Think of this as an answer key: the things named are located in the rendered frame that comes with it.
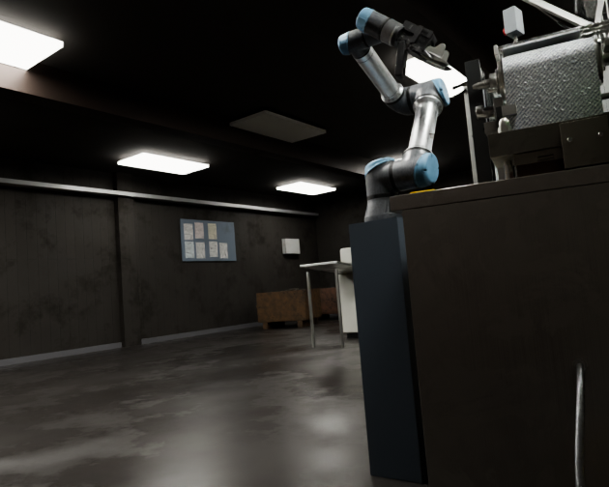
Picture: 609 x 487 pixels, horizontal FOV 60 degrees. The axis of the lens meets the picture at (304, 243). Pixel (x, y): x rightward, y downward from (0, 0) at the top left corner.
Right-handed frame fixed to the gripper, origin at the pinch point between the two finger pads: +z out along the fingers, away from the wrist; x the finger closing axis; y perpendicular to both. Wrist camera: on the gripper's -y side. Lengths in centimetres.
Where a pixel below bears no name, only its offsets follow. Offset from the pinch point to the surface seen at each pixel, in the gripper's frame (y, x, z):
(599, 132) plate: -4, -29, 51
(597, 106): 7.3, -6.7, 45.0
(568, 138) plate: -8, -29, 46
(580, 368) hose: -50, -36, 77
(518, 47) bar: 21.6, 24.5, 9.6
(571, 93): 7.5, -6.7, 37.4
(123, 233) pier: -339, 474, -479
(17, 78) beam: -132, 122, -353
